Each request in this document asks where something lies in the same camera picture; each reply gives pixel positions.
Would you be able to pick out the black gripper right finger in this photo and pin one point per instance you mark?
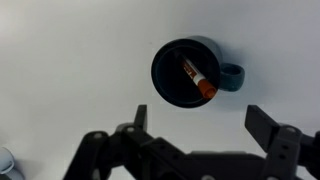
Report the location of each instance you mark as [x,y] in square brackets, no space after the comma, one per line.
[263,128]

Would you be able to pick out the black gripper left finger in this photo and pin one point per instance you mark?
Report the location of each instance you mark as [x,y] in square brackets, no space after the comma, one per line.
[141,117]

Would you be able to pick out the orange capped sharpie marker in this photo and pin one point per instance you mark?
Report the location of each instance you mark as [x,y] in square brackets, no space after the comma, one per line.
[200,81]

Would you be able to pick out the dark teal speckled mug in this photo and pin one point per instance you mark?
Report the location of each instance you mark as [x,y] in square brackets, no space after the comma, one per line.
[208,44]

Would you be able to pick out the white printed mug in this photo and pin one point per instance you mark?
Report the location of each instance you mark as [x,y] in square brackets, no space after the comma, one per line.
[5,160]

